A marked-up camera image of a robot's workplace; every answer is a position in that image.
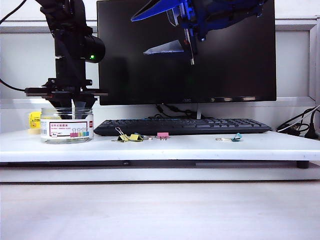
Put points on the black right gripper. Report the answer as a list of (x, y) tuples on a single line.
[(212, 17)]

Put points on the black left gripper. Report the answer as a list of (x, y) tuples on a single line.
[(65, 91)]

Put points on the black power plug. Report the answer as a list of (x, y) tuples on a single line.
[(311, 132)]

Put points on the round transparent plastic jar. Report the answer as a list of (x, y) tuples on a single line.
[(65, 130)]

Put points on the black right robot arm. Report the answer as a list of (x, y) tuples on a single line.
[(257, 6)]

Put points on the black riser foot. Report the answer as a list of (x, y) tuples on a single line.
[(302, 165)]

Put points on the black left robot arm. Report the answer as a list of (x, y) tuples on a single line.
[(70, 45)]

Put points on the grey aluminium partition frame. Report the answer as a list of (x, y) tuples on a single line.
[(295, 25)]

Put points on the black computer monitor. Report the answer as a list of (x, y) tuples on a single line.
[(225, 75)]

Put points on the pink binder clip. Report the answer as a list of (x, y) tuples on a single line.
[(162, 135)]

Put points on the yellow binder clip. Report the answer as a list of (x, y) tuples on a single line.
[(123, 138), (135, 137)]

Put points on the white desk riser board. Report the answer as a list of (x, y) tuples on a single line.
[(160, 150)]

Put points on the teal binder clip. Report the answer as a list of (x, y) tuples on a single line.
[(237, 137)]

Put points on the silver monitor stand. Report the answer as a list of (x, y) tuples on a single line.
[(199, 112)]

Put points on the black computer keyboard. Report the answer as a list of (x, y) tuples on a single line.
[(182, 126)]

